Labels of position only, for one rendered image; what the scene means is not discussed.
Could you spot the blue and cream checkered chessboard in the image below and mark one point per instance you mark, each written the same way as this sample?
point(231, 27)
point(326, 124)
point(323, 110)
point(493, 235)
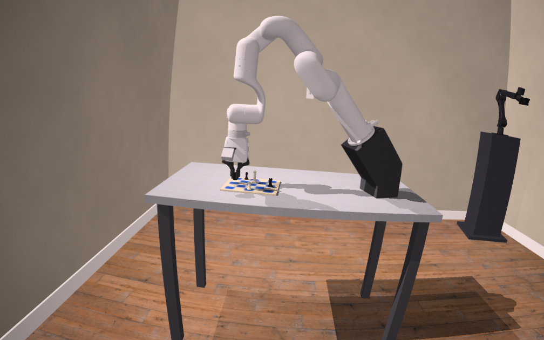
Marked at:
point(261, 187)

